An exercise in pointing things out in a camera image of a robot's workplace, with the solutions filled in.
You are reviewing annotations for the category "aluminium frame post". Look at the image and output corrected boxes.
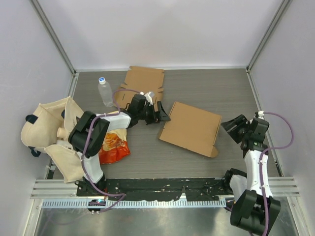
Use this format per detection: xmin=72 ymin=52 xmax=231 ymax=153
xmin=30 ymin=0 xmax=78 ymax=97
xmin=246 ymin=0 xmax=292 ymax=73

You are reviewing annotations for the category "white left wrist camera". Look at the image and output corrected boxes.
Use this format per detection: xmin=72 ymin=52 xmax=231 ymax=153
xmin=139 ymin=91 xmax=155 ymax=105

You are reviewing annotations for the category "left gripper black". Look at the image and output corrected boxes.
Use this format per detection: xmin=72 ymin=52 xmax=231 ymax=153
xmin=138 ymin=101 xmax=170 ymax=125

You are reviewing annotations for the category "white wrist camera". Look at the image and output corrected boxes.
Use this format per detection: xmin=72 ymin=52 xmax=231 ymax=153
xmin=254 ymin=111 xmax=264 ymax=119
xmin=139 ymin=91 xmax=155 ymax=105

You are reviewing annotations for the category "slotted cable duct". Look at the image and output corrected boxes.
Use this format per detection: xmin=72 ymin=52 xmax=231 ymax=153
xmin=42 ymin=199 xmax=226 ymax=208

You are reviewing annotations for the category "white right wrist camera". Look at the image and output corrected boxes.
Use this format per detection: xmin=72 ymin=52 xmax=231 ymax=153
xmin=254 ymin=111 xmax=264 ymax=119

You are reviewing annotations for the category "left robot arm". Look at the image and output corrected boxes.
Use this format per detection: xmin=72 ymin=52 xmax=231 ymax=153
xmin=68 ymin=91 xmax=171 ymax=196

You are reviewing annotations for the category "left aluminium frame post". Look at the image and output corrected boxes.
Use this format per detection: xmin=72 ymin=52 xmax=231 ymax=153
xmin=30 ymin=0 xmax=78 ymax=97

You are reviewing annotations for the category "right aluminium frame post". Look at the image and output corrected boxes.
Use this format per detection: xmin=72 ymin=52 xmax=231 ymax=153
xmin=246 ymin=0 xmax=292 ymax=73

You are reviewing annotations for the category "cassava chips bag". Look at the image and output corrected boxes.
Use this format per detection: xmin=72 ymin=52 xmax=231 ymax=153
xmin=98 ymin=110 xmax=131 ymax=165

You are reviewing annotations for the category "clear plastic water bottle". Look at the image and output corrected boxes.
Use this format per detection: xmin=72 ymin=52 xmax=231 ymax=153
xmin=98 ymin=77 xmax=114 ymax=107

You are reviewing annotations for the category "large brown cardboard box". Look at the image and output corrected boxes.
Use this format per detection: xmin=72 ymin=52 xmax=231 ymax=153
xmin=158 ymin=101 xmax=221 ymax=158

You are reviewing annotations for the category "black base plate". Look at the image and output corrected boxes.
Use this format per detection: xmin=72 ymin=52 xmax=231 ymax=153
xmin=76 ymin=177 xmax=237 ymax=201

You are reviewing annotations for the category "small flat cardboard box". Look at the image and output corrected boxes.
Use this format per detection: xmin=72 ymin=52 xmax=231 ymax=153
xmin=114 ymin=66 xmax=164 ymax=111

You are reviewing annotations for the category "beige bottle in tote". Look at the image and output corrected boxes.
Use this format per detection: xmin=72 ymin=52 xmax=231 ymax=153
xmin=57 ymin=128 xmax=69 ymax=140

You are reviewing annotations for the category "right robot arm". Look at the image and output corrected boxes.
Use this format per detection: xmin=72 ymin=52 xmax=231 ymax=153
xmin=221 ymin=111 xmax=281 ymax=236

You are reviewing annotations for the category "beige canvas tote bag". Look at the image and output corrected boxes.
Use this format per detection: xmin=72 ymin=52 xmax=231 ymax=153
xmin=21 ymin=96 xmax=84 ymax=183

